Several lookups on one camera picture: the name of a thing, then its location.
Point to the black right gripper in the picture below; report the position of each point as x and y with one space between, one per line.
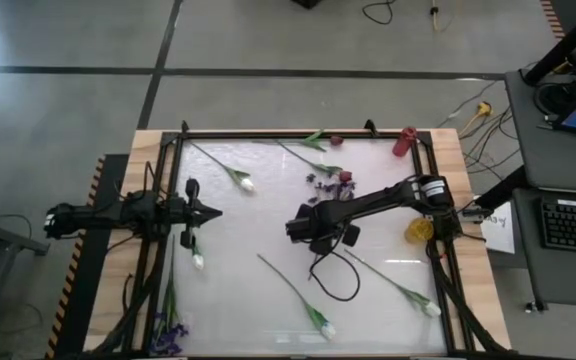
318 225

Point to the black frame bracket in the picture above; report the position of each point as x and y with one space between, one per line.
184 127
370 128

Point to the red vase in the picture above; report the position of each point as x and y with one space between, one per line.
404 142

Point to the black table frame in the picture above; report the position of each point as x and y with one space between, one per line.
268 134

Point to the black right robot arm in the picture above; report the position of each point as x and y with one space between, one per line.
368 197

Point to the white paper sheet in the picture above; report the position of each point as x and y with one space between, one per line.
500 235

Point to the black stand post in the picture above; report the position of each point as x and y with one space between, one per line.
563 47

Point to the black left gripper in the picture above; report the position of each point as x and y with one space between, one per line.
188 215

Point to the black stand leg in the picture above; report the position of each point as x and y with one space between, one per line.
503 187

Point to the purple flower grassy sprig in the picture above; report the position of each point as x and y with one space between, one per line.
338 190

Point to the black keyboard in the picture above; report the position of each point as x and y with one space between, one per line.
573 225

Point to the green cloth at left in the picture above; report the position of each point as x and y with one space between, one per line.
198 261

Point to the yellow power plug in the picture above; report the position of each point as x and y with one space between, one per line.
484 108

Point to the yellow textured glass vase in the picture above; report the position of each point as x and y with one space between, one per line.
418 231

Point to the purple flower broad-leaf stem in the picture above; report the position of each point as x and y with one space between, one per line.
168 340

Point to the grey side desk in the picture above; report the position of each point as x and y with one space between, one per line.
568 280
533 150

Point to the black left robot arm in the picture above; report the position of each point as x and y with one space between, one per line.
93 215

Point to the red artificial tulip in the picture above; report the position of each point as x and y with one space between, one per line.
336 140
345 176

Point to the black platform with hazard stripes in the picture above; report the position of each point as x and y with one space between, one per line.
85 280

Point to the black floor box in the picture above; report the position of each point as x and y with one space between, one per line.
307 3

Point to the white artificial tulip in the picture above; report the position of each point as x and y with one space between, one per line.
327 330
247 185
432 309

